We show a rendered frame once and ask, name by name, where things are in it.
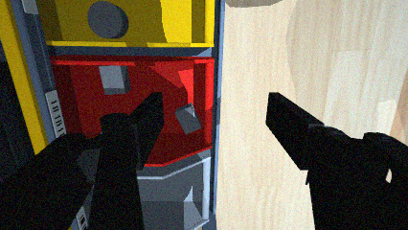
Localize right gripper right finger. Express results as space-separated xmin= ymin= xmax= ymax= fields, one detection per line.
xmin=265 ymin=92 xmax=408 ymax=230

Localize grey steel disc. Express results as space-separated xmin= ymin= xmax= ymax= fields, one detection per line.
xmin=87 ymin=1 xmax=128 ymax=39

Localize grey open bin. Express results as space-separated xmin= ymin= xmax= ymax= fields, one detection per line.
xmin=136 ymin=149 xmax=211 ymax=230

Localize yellow open bin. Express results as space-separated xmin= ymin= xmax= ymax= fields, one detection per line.
xmin=36 ymin=0 xmax=215 ymax=47

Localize red bin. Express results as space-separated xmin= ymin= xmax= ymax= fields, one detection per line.
xmin=50 ymin=55 xmax=215 ymax=167

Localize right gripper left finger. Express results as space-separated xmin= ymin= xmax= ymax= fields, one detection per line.
xmin=0 ymin=92 xmax=164 ymax=230

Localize dark grey metal shelf frame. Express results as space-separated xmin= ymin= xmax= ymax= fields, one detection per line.
xmin=11 ymin=0 xmax=225 ymax=230

